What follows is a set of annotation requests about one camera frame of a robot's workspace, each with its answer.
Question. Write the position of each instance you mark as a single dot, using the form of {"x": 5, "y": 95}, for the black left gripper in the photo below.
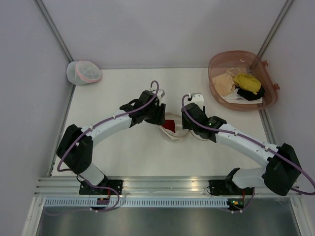
{"x": 159, "y": 118}

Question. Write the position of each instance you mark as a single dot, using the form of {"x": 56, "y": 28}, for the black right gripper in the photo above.
{"x": 185, "y": 124}

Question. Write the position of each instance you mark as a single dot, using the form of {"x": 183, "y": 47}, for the red bra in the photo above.
{"x": 169, "y": 125}

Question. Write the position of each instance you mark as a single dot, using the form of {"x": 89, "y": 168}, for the beige round mesh laundry bag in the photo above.
{"x": 180, "y": 133}

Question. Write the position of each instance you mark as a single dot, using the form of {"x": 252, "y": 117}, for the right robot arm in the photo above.
{"x": 277, "y": 164}

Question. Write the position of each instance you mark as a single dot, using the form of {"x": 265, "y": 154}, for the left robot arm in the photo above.
{"x": 77, "y": 144}

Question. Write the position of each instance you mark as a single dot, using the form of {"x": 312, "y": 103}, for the beige bra in basket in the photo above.
{"x": 224, "y": 83}

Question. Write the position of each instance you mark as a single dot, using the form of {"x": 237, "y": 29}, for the white pink-trimmed mesh laundry bag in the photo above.
{"x": 83, "y": 72}

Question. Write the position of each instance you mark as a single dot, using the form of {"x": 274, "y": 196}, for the white garment in basket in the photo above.
{"x": 234, "y": 98}

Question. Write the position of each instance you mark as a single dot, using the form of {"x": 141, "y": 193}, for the translucent pink plastic basket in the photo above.
{"x": 222, "y": 70}

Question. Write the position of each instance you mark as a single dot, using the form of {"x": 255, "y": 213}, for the black garment in basket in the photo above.
{"x": 250, "y": 96}

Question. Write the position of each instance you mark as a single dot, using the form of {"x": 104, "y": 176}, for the yellow garment in basket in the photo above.
{"x": 247, "y": 82}

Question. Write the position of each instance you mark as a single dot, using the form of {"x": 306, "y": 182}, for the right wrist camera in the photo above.
{"x": 196, "y": 98}

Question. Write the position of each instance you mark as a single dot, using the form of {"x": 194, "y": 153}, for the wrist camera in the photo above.
{"x": 159, "y": 93}
{"x": 196, "y": 98}

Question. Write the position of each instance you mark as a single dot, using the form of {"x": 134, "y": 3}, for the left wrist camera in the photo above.
{"x": 159, "y": 93}

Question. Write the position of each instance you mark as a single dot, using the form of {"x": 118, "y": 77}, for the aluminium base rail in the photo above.
{"x": 68, "y": 186}

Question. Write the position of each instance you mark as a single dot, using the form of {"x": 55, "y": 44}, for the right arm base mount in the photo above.
{"x": 221, "y": 186}

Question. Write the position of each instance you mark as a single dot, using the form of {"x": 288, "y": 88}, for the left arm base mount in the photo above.
{"x": 106, "y": 187}

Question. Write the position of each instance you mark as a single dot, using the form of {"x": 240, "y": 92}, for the white slotted cable duct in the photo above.
{"x": 136, "y": 202}

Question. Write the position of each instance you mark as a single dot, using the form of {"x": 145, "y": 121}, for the right aluminium frame post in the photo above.
{"x": 275, "y": 27}

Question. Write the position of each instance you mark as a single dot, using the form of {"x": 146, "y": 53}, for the aluminium frame post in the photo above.
{"x": 53, "y": 28}
{"x": 275, "y": 27}

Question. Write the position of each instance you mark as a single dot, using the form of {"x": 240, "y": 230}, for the left aluminium frame post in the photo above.
{"x": 53, "y": 28}

